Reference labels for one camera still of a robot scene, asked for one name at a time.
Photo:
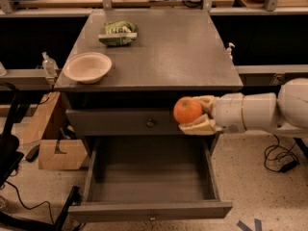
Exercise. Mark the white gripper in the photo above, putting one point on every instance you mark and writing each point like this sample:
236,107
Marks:
227,112

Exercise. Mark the black chair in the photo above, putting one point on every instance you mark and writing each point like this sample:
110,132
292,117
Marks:
10,159

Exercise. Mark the green chip bag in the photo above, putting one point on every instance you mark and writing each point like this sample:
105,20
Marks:
118,33

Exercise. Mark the orange fruit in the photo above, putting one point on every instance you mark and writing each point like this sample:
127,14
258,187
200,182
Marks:
186,110

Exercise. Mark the grey drawer cabinet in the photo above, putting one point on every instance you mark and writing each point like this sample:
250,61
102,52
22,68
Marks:
177,53

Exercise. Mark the clear sanitizer bottle left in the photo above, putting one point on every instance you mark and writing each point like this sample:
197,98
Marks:
49,65

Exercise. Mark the cardboard box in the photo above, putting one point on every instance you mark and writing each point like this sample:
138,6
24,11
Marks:
55,151

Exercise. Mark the open grey drawer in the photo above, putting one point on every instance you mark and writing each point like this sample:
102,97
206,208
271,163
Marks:
135,178

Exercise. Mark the white pump bottle right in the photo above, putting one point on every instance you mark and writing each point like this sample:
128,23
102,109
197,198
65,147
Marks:
229,49

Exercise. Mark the closed grey top drawer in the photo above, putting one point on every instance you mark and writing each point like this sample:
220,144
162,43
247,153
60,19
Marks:
123,122

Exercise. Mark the black power brick left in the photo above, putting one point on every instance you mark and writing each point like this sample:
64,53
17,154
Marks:
32,154

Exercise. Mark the white paper bowl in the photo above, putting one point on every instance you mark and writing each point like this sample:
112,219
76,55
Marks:
87,68

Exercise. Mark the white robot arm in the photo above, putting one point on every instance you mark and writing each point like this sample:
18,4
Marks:
282,114

